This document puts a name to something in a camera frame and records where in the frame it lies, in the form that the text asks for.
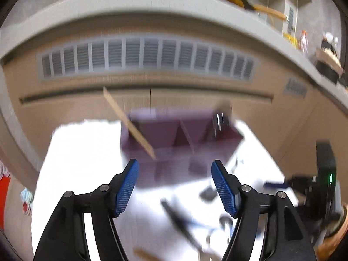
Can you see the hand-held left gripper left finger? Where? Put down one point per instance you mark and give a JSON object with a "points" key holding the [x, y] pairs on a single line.
{"points": [[127, 185]]}

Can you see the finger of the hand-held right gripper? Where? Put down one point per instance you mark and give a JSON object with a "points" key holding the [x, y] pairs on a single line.
{"points": [[273, 185]]}

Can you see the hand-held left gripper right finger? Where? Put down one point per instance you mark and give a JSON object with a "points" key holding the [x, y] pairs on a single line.
{"points": [[224, 190]]}

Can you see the dark translucent spoon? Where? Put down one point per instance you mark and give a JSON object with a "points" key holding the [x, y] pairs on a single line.
{"points": [[207, 193]]}

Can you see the black shovel-shaped spoon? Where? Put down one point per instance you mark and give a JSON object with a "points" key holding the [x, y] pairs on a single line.
{"points": [[176, 217]]}

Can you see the wooden chopstick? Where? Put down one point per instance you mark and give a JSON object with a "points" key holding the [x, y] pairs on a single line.
{"points": [[127, 122]]}

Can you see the purple plastic utensil holder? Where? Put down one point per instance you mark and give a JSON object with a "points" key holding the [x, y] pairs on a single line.
{"points": [[168, 136]]}

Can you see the person's right forearm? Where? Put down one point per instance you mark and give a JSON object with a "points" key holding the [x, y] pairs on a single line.
{"points": [[334, 244]]}

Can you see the white textured towel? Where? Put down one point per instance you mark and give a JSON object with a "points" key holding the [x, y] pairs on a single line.
{"points": [[81, 168]]}

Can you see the short grey vent grille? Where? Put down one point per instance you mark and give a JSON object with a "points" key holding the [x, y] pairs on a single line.
{"points": [[295, 87]]}

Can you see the wooden kitchen cabinet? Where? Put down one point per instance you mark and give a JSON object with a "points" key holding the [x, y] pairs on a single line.
{"points": [[81, 100]]}

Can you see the cardboard box on ledge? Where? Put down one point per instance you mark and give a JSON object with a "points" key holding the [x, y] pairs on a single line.
{"points": [[330, 58]]}

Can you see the black utensil crock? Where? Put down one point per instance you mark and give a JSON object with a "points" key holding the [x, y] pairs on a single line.
{"points": [[326, 45]]}

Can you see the red floor mat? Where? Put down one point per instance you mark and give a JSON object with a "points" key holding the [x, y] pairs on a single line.
{"points": [[4, 201]]}

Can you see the white plastic ladle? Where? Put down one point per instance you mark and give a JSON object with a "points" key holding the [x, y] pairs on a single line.
{"points": [[335, 41], [329, 36]]}

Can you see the plastic bottle orange cap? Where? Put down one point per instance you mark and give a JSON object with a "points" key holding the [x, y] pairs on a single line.
{"points": [[304, 42]]}

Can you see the long grey vent grille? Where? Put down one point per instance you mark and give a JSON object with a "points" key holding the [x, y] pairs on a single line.
{"points": [[146, 53]]}

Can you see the grey kitchen countertop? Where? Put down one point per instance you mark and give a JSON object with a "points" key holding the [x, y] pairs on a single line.
{"points": [[136, 8]]}

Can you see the white wall appliance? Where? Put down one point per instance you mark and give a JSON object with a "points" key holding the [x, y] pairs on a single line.
{"points": [[289, 13]]}

